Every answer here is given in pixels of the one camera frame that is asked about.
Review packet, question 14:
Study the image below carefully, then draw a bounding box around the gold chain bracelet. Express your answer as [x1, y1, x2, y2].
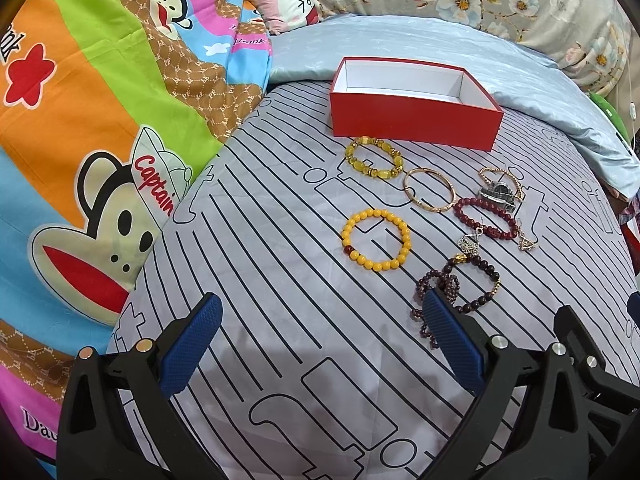
[476, 166, 527, 201]

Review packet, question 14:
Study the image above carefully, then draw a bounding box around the gold filigree pendant necklace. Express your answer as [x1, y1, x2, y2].
[456, 219, 539, 256]

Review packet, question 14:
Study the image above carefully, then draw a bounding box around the gold bangle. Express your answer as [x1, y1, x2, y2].
[402, 167, 459, 214]

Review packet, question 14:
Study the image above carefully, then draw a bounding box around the colourful cartoon monkey blanket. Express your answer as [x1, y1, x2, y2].
[1, 0, 271, 479]

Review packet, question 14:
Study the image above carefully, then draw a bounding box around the dark red bead bracelet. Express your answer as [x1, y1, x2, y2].
[452, 195, 522, 242]

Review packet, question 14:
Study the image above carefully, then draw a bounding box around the dark silver ring ornament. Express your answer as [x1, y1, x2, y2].
[478, 182, 516, 214]

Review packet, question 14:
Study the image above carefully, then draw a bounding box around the black bead gold charm bracelet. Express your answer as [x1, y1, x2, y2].
[447, 252, 502, 316]

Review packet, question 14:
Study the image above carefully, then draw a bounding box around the red open gift box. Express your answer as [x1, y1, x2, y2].
[330, 56, 503, 152]

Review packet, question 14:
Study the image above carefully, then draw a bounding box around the purple garnet bead strand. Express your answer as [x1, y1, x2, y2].
[410, 264, 460, 349]

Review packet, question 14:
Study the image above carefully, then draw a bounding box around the green plastic object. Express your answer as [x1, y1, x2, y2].
[588, 92, 630, 143]

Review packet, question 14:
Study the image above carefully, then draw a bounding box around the grey striped quilt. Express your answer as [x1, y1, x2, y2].
[110, 82, 639, 479]

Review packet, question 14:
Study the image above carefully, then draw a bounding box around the light blue duvet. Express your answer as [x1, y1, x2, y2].
[269, 14, 640, 198]

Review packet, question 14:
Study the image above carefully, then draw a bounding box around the yellow crystal bead bracelet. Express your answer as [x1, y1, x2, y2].
[344, 135, 406, 181]

